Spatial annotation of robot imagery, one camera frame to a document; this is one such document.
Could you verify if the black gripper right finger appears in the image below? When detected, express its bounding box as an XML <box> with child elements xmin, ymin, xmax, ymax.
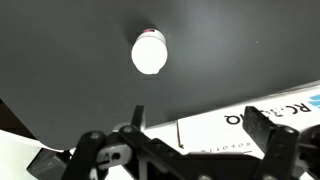
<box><xmin>242</xmin><ymin>105</ymin><xmax>301</xmax><ymax>180</ymax></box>

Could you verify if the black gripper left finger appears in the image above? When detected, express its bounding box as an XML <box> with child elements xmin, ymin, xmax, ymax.
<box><xmin>63</xmin><ymin>105</ymin><xmax>183</xmax><ymax>180</ymax></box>

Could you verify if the white pill bottle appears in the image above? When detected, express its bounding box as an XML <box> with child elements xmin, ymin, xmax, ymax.
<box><xmin>130</xmin><ymin>28</ymin><xmax>169</xmax><ymax>76</ymax></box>

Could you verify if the small black block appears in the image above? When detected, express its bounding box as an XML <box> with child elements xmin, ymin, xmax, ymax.
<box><xmin>26</xmin><ymin>148</ymin><xmax>73</xmax><ymax>180</ymax></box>

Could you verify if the white Robotiq cardboard box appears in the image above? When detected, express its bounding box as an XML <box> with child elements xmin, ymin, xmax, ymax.
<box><xmin>175</xmin><ymin>84</ymin><xmax>320</xmax><ymax>159</ymax></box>

